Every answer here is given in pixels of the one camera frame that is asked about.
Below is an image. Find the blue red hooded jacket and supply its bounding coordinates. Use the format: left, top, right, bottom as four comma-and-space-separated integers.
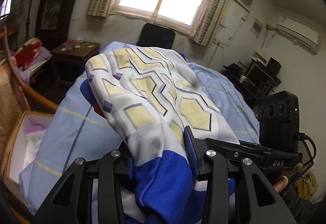
85, 46, 238, 223

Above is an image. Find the person right hand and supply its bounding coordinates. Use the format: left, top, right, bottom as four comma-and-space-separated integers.
273, 175, 291, 193

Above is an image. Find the black desk with clutter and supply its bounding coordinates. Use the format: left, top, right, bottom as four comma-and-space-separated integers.
223, 58, 281, 104

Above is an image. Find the black computer monitor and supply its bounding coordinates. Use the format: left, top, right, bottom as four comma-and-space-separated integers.
246, 64, 270, 92

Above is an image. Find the black office chair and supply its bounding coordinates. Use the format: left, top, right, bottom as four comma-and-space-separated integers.
137, 23, 175, 49

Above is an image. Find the dark wooden nightstand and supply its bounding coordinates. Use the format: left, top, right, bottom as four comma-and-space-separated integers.
51, 42, 101, 85

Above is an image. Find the white air conditioner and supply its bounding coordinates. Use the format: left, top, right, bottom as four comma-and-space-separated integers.
277, 16, 320, 55

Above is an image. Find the right striped curtain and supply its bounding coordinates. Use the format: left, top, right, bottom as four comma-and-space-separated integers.
192, 0, 229, 47

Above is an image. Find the white electrical panel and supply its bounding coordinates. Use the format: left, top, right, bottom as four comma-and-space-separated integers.
250, 19, 264, 38

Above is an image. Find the red flower blanket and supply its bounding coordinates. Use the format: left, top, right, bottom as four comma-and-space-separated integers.
14, 38, 42, 70

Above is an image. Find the dark framed painting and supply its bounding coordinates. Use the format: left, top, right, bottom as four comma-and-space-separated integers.
35, 0, 75, 50

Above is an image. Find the black tracking camera box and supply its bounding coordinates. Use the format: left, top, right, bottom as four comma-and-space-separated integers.
258, 90, 300, 153

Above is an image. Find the wooden chair frame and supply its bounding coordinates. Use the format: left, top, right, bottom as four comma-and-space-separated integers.
1, 26, 58, 114

